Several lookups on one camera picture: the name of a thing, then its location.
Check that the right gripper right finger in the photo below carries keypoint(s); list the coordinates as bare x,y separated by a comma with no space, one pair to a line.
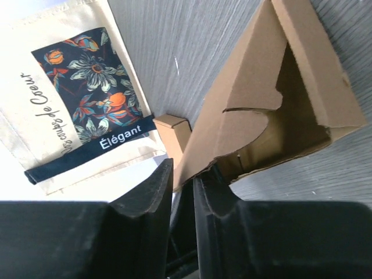
278,239

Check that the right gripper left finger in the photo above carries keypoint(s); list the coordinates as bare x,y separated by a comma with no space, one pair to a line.
126,238

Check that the brown cardboard box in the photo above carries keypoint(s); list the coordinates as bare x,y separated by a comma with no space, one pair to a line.
174,133

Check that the beige canvas tote bag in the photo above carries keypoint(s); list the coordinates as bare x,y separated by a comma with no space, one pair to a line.
73,112

